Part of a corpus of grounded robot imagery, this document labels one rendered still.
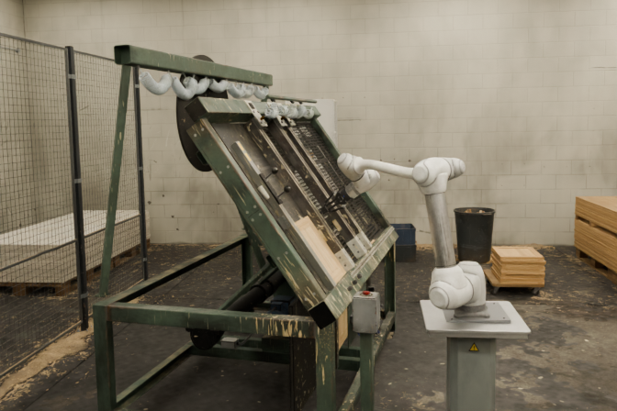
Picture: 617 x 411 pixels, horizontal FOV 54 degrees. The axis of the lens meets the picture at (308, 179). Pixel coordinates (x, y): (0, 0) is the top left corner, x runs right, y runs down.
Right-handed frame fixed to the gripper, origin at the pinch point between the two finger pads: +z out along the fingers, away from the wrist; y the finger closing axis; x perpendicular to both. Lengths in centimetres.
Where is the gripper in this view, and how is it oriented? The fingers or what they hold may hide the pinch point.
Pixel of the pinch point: (321, 211)
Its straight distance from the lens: 364.1
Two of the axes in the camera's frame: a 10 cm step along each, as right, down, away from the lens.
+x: -2.9, 1.0, -9.5
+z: -7.7, 5.6, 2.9
